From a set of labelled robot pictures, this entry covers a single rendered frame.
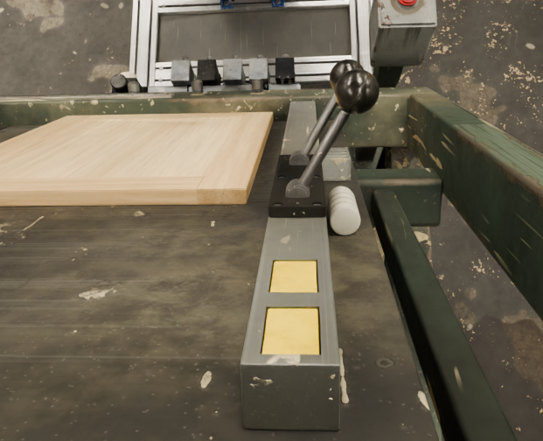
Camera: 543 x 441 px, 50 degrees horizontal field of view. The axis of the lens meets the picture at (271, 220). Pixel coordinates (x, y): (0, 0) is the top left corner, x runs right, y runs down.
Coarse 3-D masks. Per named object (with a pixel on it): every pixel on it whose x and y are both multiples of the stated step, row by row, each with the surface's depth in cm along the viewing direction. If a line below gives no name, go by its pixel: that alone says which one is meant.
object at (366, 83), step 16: (352, 80) 48; (368, 80) 48; (336, 96) 49; (352, 96) 48; (368, 96) 48; (352, 112) 49; (336, 128) 50; (320, 144) 51; (320, 160) 51; (304, 176) 52; (288, 192) 52; (304, 192) 51
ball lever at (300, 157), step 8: (336, 64) 60; (344, 64) 59; (352, 64) 59; (336, 72) 59; (344, 72) 59; (336, 80) 59; (328, 104) 61; (336, 104) 61; (328, 112) 61; (320, 120) 62; (328, 120) 62; (320, 128) 62; (312, 136) 62; (304, 144) 63; (312, 144) 63; (296, 152) 64; (304, 152) 63; (296, 160) 63; (304, 160) 62
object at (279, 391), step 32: (288, 128) 89; (288, 224) 48; (320, 224) 48; (288, 256) 41; (320, 256) 41; (256, 288) 37; (320, 288) 36; (256, 320) 33; (320, 320) 32; (256, 352) 30; (320, 352) 32; (256, 384) 29; (288, 384) 29; (320, 384) 29; (256, 416) 30; (288, 416) 30; (320, 416) 29
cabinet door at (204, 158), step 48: (0, 144) 94; (48, 144) 94; (96, 144) 93; (144, 144) 92; (192, 144) 91; (240, 144) 89; (0, 192) 68; (48, 192) 67; (96, 192) 67; (144, 192) 67; (192, 192) 66; (240, 192) 66
